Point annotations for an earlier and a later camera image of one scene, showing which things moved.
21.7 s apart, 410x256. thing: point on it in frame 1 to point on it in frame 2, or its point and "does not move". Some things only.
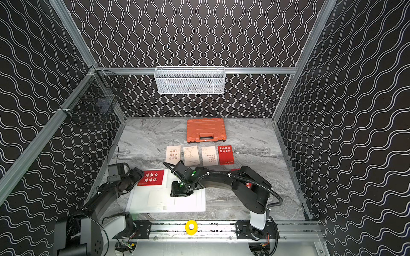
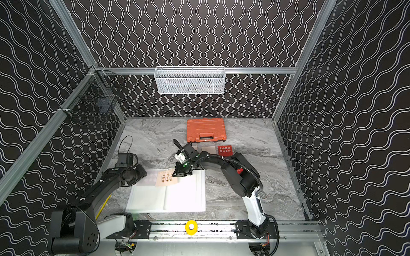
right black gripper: (174, 191) to (178, 172)
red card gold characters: (151, 177) does not move
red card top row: (225, 154) does not move
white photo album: (152, 194) does not move
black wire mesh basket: (94, 100) does not move
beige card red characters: (173, 154) to (165, 178)
